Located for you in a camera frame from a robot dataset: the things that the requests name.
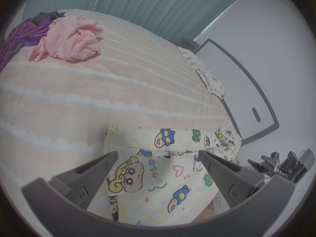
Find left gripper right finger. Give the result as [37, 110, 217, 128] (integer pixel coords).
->
[198, 150, 266, 210]

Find white printed pillow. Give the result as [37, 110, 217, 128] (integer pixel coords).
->
[178, 46, 225, 100]

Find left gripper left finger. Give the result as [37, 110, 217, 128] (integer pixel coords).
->
[51, 151, 119, 210]

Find black garment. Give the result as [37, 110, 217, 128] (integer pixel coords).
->
[11, 11, 66, 56]

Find pink garment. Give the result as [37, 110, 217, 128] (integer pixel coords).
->
[29, 16, 104, 62]

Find purple garment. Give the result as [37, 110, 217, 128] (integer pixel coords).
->
[0, 17, 51, 71]

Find white printed pyjama top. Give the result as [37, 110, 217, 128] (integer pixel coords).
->
[104, 124, 242, 226]

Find bed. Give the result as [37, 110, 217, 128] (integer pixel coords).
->
[0, 8, 280, 225]

